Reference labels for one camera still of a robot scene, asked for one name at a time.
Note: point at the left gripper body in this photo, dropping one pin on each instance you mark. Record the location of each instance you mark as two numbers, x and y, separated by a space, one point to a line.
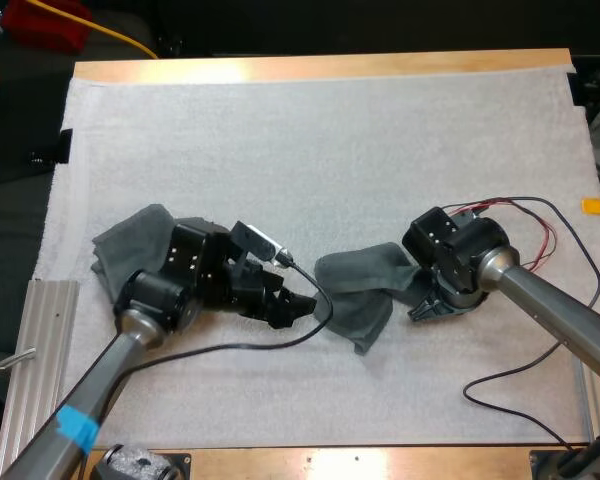
252 290

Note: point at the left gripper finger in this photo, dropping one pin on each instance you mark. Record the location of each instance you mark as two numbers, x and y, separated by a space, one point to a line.
300 301
284 320

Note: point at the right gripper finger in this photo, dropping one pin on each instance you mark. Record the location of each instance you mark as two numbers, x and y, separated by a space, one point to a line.
426 307

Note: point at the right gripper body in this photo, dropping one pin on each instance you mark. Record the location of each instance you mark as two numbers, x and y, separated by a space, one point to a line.
455 295

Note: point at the grey-green towel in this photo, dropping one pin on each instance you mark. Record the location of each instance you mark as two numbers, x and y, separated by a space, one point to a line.
360 295
130 245

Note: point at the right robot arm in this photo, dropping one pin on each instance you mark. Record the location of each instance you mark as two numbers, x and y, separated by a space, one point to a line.
545 305

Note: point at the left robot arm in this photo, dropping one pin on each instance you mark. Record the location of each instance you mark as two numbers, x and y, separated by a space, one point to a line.
130 350

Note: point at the dark table clip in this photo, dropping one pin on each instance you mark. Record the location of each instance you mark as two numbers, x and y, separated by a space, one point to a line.
62 146
576 90

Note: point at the metal clamp lever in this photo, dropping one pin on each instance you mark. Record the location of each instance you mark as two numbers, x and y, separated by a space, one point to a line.
12 360

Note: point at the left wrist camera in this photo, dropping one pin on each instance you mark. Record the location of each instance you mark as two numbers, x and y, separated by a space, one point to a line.
262 243

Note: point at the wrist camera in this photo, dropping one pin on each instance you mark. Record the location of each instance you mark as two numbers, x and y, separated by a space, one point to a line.
467 215
262 243

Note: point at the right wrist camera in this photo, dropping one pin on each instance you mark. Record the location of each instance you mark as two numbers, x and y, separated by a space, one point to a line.
467 215

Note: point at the ribbed aluminium rail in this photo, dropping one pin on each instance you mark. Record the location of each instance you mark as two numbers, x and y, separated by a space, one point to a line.
37 365
595 400

